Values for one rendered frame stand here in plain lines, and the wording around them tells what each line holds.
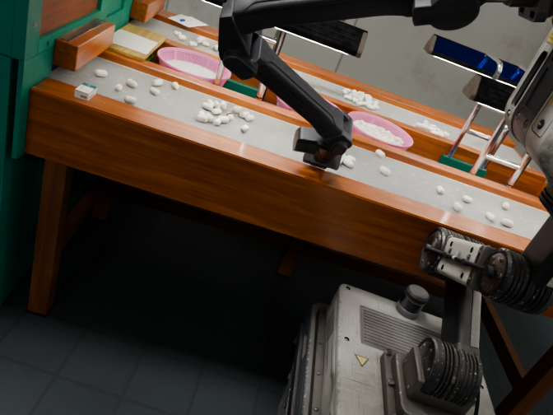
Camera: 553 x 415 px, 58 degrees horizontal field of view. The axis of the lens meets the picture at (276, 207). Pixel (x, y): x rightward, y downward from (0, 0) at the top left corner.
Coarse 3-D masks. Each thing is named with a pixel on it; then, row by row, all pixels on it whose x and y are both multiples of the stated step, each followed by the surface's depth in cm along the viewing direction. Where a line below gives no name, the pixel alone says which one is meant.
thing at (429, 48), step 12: (432, 36) 196; (432, 48) 195; (444, 48) 195; (456, 48) 196; (468, 48) 197; (456, 60) 196; (468, 60) 197; (480, 60) 197; (480, 72) 198; (492, 72) 198; (504, 72) 199; (516, 72) 200; (516, 84) 200
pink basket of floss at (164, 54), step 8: (168, 48) 181; (176, 48) 184; (160, 56) 177; (168, 56) 182; (176, 56) 185; (184, 56) 187; (192, 56) 188; (200, 56) 188; (208, 56) 189; (160, 64) 171; (168, 64) 167; (208, 64) 189; (216, 64) 188; (184, 72) 166; (224, 72) 185; (208, 80) 169; (224, 80) 174
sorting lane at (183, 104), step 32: (96, 64) 153; (160, 96) 149; (192, 96) 158; (224, 128) 146; (256, 128) 154; (288, 128) 163; (384, 160) 169; (416, 192) 155; (448, 192) 164; (480, 192) 174
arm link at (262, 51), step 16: (256, 32) 96; (256, 48) 95; (224, 64) 92; (240, 64) 92; (256, 64) 94; (272, 64) 97; (272, 80) 100; (288, 80) 101; (288, 96) 105; (304, 96) 105; (320, 96) 110; (304, 112) 110; (320, 112) 110; (336, 112) 115; (320, 128) 115; (336, 128) 114; (352, 128) 120
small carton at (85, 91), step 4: (84, 84) 128; (88, 84) 129; (80, 88) 125; (84, 88) 126; (88, 88) 127; (92, 88) 127; (96, 88) 129; (76, 92) 124; (80, 92) 124; (84, 92) 124; (88, 92) 125; (92, 92) 127; (76, 96) 125; (80, 96) 125; (84, 96) 125; (88, 96) 125
